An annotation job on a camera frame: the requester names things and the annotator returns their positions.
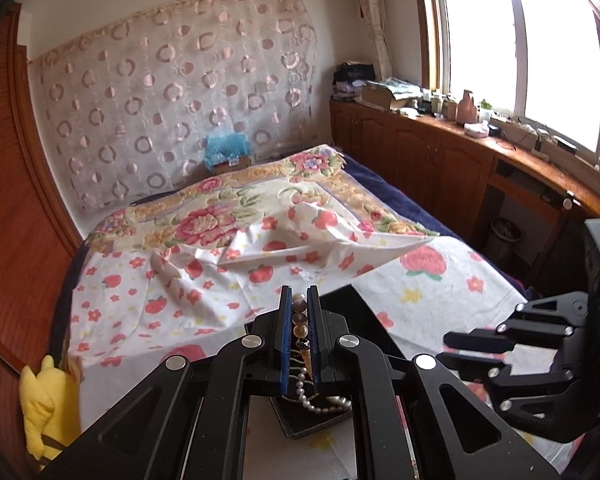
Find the blue plastic wrap bundle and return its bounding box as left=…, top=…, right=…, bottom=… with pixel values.
left=203, top=132, right=252, bottom=171

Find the pink bottle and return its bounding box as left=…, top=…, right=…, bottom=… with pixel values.
left=455, top=89, right=480, bottom=126

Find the thin strawberry print sheet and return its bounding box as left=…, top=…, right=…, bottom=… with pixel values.
left=72, top=200, right=433, bottom=361

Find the floral bed sheet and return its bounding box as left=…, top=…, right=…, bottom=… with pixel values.
left=87, top=144, right=441, bottom=256

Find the navy bed sheet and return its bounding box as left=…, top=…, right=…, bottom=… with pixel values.
left=337, top=149, right=546, bottom=306

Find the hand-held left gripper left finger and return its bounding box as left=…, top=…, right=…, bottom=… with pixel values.
left=40, top=285, right=294, bottom=480

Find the wooden cabinet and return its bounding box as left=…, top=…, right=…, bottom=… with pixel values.
left=329, top=97, right=600, bottom=281

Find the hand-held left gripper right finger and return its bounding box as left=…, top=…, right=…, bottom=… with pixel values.
left=307, top=284, right=547, bottom=480

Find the black jewelry box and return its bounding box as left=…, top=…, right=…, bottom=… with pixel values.
left=242, top=284, right=421, bottom=442

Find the beige patterned curtain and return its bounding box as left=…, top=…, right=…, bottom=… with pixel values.
left=352, top=0, right=395, bottom=81

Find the grey waste bin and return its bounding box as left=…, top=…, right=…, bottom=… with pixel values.
left=489, top=216, right=523, bottom=261

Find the wooden framed window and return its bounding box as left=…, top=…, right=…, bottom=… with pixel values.
left=410, top=0, right=600, bottom=181

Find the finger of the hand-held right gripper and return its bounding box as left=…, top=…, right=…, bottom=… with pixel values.
left=443, top=291, right=590, bottom=355
left=436, top=353, right=577, bottom=429

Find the circle patterned wall cloth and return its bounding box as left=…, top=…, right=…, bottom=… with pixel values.
left=29, top=0, right=321, bottom=216

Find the small cardboard box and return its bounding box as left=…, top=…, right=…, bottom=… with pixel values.
left=211, top=156, right=253, bottom=176

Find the strawberry print towel blanket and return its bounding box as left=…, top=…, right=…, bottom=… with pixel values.
left=67, top=237, right=568, bottom=480

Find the pile of dark clothes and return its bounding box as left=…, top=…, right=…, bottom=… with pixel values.
left=332, top=61, right=376, bottom=102

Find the row of small bottles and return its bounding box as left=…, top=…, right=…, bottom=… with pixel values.
left=420, top=89, right=456, bottom=118

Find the cardboard box with papers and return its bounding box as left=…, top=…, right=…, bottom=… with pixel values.
left=361, top=77, right=423, bottom=111

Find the yellow plush toy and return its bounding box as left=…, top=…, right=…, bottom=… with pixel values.
left=19, top=355, right=83, bottom=471

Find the white pearl necklace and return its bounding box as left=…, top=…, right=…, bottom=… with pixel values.
left=280, top=355, right=354, bottom=415

